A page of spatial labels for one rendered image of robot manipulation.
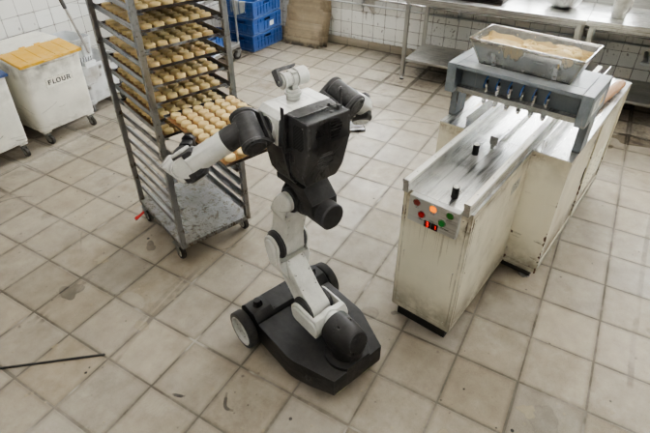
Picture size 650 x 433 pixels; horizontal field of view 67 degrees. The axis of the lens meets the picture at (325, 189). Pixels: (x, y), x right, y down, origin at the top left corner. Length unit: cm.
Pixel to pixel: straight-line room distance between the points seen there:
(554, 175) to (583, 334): 86
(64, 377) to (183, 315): 62
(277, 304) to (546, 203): 150
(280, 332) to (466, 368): 93
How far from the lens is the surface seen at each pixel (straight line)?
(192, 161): 179
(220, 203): 333
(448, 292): 245
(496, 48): 262
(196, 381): 258
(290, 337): 245
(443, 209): 214
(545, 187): 276
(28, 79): 458
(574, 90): 256
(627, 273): 348
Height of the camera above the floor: 209
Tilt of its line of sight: 35 degrees down
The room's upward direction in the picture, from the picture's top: straight up
